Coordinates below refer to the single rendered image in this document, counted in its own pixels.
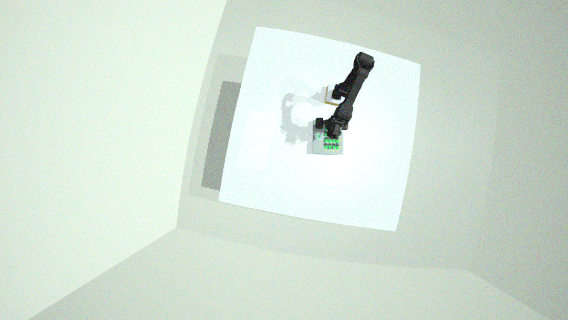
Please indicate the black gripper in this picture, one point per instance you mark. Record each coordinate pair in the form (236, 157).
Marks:
(320, 122)

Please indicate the grey switch panel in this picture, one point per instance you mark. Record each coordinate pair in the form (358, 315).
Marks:
(322, 144)

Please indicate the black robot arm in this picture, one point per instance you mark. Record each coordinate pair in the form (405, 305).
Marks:
(349, 89)

